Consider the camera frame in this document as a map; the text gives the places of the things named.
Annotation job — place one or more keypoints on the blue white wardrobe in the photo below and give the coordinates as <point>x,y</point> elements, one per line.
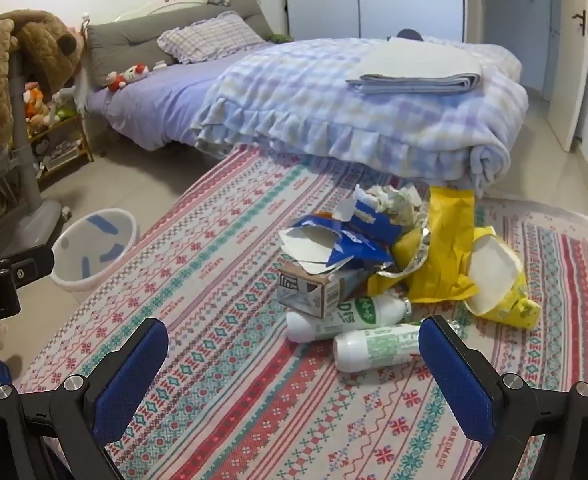
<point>373,0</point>

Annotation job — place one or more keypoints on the yellow plastic bag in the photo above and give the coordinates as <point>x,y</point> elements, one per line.
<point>448,250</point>

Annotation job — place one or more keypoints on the crumpled printed paper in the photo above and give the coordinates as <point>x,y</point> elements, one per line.
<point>388,202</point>

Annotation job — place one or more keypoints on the white plastic basin blue tape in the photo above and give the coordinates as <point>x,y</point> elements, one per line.
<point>99,255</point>

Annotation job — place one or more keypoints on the purple bed sheet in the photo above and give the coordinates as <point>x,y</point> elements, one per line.
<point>159,95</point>

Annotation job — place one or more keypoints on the white door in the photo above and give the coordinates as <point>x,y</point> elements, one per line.
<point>576,55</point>

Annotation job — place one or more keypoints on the plaid ruffled blanket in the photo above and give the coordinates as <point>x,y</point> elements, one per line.
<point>353,110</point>

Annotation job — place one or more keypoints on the silver foil wrapper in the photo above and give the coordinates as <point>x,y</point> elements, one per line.
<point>413,255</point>

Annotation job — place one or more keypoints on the blue snack bag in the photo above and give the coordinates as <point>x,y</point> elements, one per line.
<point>358,245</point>

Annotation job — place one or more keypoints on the small cardboard box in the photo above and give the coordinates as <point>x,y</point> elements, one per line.
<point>309,290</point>

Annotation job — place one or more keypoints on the white bottle green label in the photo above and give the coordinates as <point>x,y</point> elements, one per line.
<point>373,347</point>
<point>344,315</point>

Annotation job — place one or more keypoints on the brown plush bear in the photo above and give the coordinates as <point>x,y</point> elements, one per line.
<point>29,55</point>

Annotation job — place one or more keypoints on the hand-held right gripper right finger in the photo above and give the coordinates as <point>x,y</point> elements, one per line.
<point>453,375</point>

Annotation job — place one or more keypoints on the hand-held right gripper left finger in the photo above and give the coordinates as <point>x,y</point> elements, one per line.
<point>134,375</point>

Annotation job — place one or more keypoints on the green plush toy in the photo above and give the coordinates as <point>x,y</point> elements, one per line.
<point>279,38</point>

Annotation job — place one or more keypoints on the red white plush toy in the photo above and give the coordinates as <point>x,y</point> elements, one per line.
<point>124,76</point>

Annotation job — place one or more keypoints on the plaid ruffled pillow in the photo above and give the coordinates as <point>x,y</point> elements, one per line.
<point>209,37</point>

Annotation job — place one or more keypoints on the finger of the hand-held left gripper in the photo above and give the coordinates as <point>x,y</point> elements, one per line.
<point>24,267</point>

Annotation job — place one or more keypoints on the folded grey sheet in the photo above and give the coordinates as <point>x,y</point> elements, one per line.
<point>418,67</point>

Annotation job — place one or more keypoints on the yellow open bag right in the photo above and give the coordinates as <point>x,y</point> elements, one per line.
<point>493,275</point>

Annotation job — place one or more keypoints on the wooden toy shelf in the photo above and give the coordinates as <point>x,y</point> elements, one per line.
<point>61,145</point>

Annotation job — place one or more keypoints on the grey floor stand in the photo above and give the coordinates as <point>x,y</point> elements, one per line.
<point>24,170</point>

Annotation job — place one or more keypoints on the patterned floor mat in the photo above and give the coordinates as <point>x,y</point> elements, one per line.
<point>254,385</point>

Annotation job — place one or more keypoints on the grey headboard cushion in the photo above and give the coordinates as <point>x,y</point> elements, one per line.
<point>139,42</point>

